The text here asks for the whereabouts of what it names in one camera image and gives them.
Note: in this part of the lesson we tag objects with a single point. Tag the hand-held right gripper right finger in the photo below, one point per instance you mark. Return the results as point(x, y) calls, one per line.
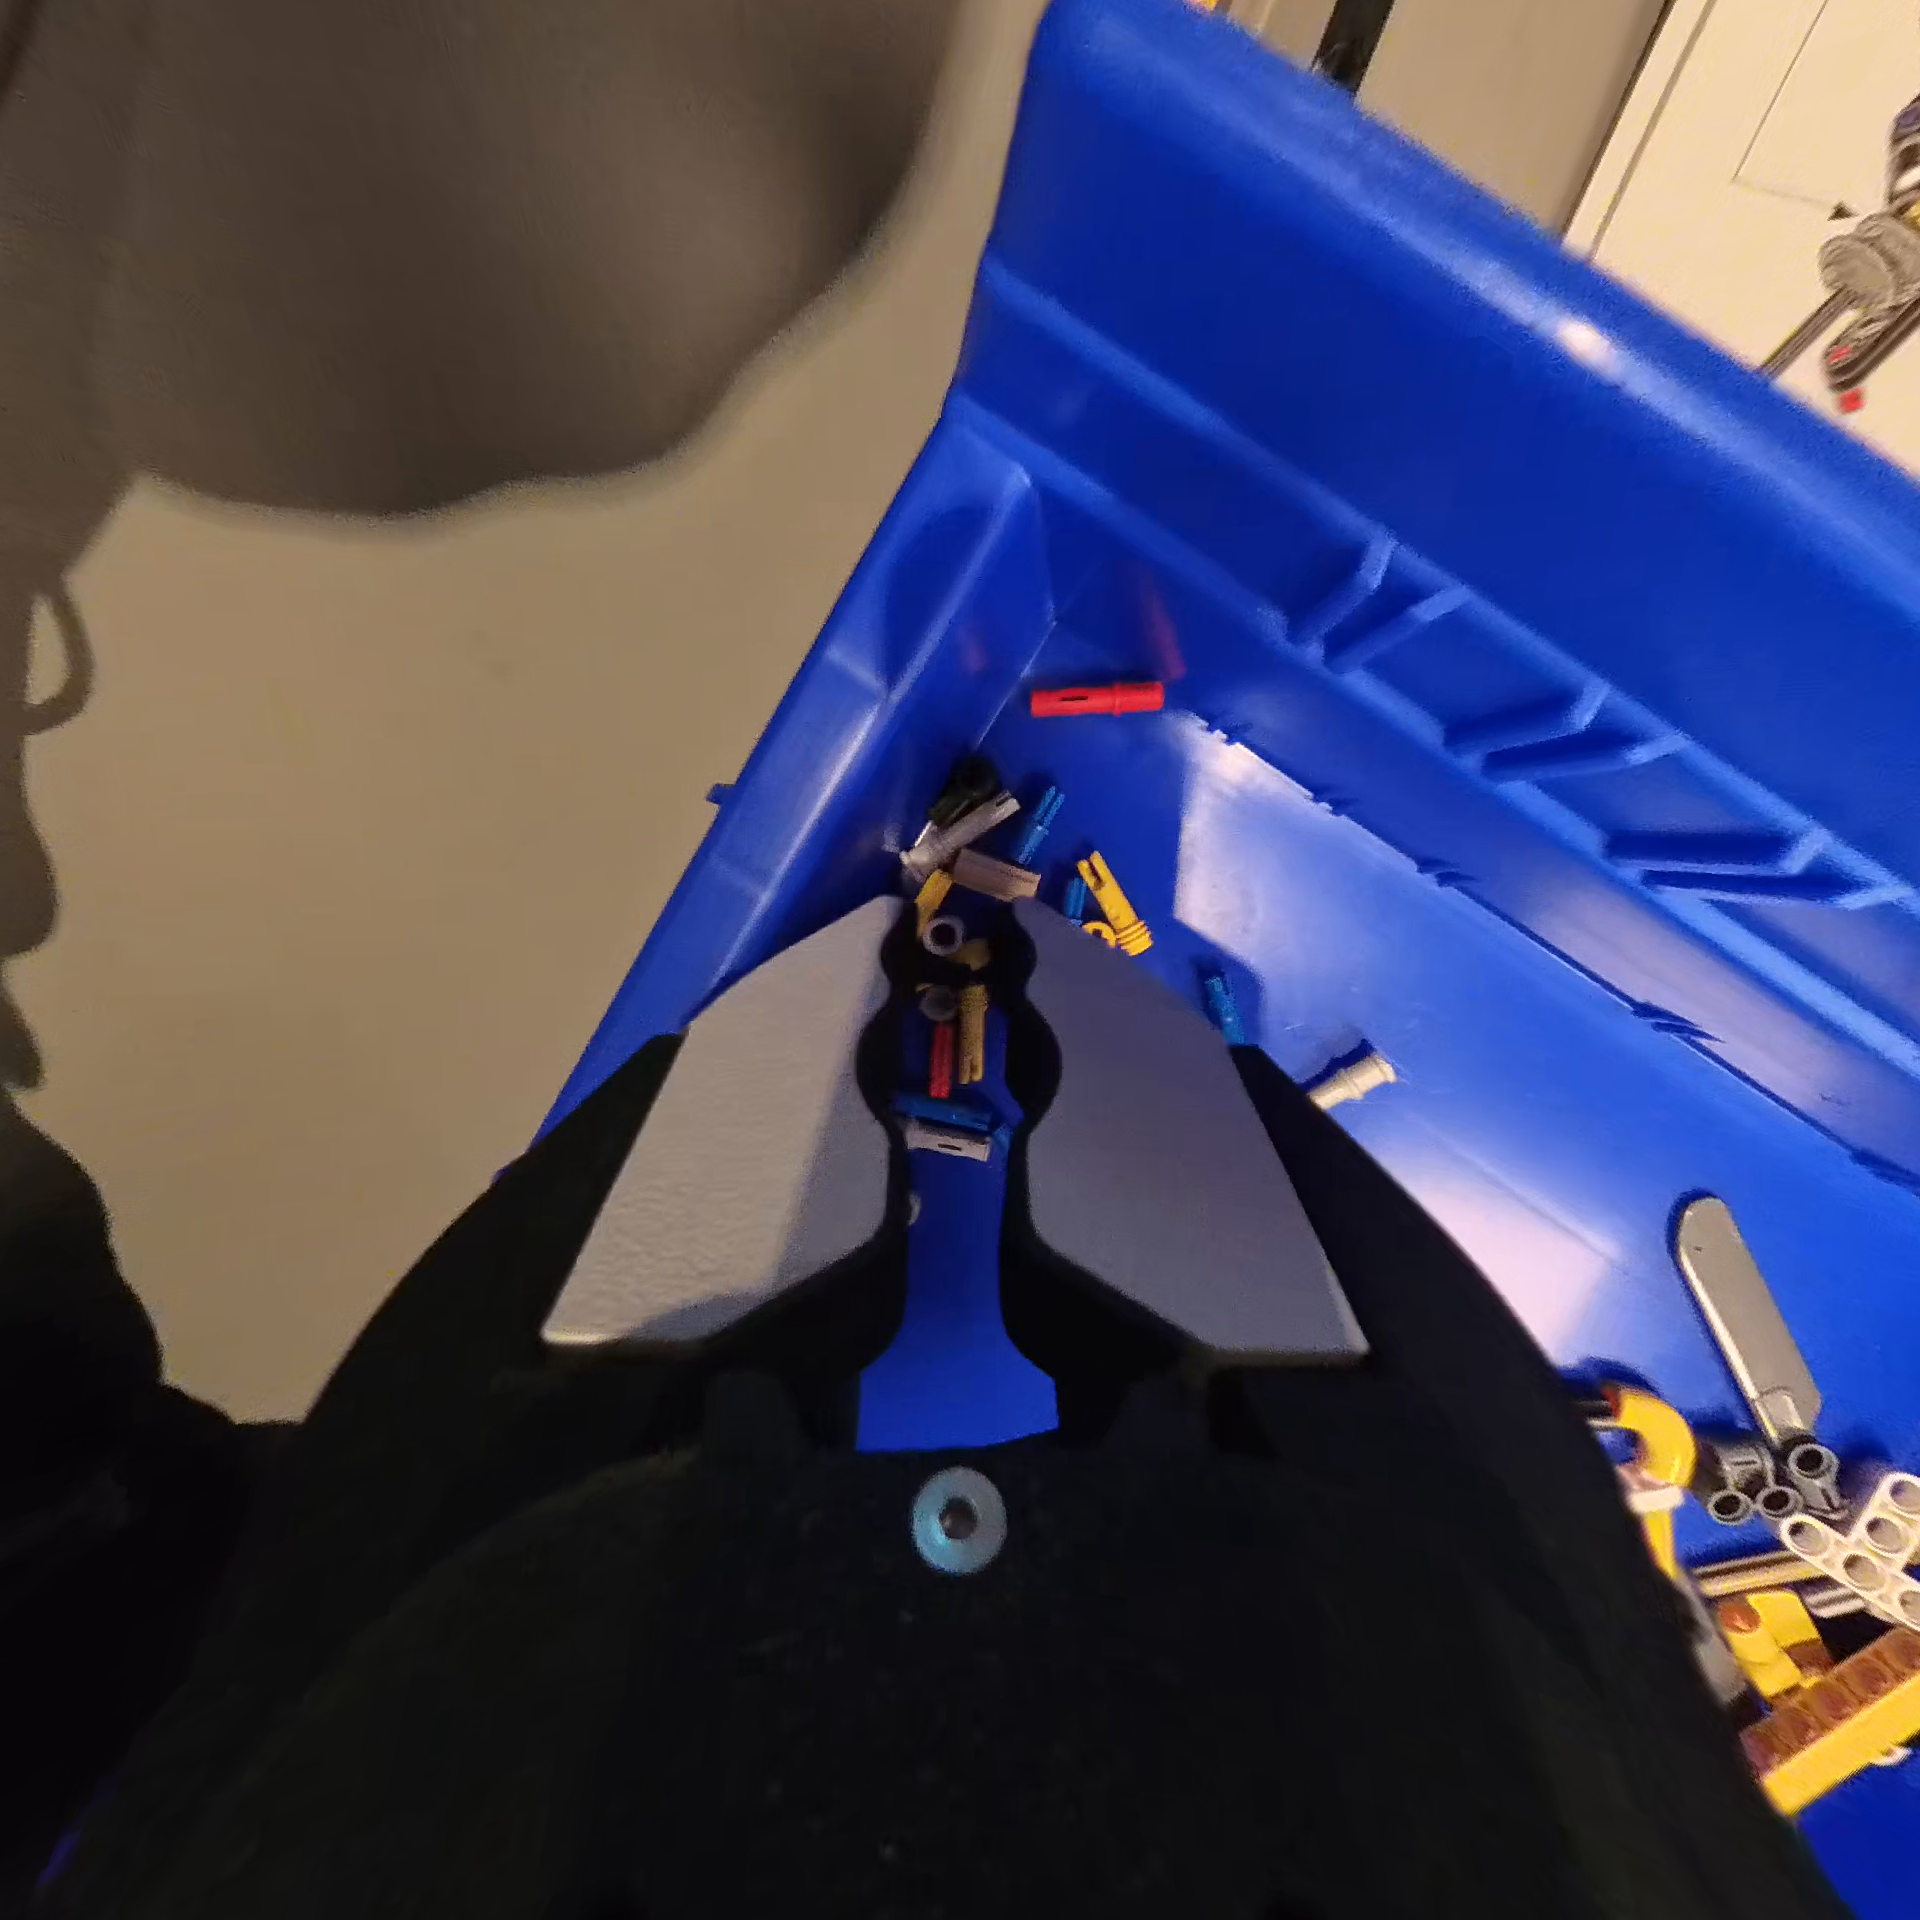
point(1170, 1187)

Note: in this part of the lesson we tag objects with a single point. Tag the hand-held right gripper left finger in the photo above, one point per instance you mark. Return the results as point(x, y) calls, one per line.
point(720, 1153)

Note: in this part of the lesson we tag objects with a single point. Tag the pile of small lego pins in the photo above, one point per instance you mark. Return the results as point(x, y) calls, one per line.
point(975, 870)

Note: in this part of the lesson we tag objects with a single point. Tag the blue plastic bin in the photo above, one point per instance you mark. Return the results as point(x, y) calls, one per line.
point(1501, 451)

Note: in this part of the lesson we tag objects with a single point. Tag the blue lego pin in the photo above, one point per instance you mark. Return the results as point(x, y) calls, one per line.
point(1223, 1002)

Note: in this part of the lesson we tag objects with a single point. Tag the tan lego pin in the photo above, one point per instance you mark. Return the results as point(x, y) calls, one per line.
point(1353, 1075)

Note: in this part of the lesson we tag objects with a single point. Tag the yellow lego pin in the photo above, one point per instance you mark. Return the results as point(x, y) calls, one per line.
point(1118, 904)

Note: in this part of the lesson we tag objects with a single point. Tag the red lego pin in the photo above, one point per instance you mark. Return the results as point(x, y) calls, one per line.
point(1094, 697)

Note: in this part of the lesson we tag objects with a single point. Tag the grey lego blade piece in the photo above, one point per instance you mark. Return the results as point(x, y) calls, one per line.
point(1743, 1321)

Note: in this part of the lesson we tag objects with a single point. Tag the heap of mixed lego parts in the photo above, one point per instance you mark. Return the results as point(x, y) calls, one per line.
point(1783, 1633)

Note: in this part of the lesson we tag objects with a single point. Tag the grey mechanical device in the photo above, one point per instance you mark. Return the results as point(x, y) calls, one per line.
point(1870, 261)

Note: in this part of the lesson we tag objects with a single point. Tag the white panel door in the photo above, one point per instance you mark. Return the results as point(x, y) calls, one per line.
point(1726, 117)

